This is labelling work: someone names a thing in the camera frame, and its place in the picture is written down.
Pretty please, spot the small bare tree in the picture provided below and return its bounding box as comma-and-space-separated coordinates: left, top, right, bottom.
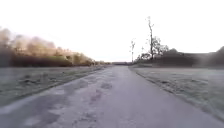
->
129, 38, 137, 64

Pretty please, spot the grey asphalt path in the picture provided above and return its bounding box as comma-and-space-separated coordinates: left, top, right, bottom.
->
0, 64, 224, 128

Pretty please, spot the tall bare tree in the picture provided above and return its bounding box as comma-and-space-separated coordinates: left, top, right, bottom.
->
139, 15, 170, 62

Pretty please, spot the dark hedge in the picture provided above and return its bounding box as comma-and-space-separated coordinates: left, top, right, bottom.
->
134, 45, 224, 69

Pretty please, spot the row of trees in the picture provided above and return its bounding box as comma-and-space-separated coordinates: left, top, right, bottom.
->
0, 27, 111, 68

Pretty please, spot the frosty grass field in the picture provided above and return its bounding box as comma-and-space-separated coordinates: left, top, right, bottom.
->
0, 65, 108, 108
129, 64, 224, 122

